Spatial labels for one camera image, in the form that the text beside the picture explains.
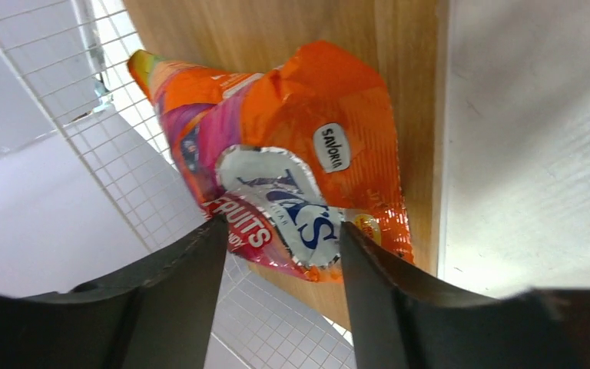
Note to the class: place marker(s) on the white wire wooden shelf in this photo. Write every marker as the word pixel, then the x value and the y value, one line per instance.
pixel 398 39

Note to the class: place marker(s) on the orange snack packet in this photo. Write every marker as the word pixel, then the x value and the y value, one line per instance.
pixel 286 156

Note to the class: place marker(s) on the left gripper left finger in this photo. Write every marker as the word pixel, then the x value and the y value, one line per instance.
pixel 154 313

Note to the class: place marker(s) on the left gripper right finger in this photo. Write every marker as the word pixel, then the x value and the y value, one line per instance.
pixel 402 317

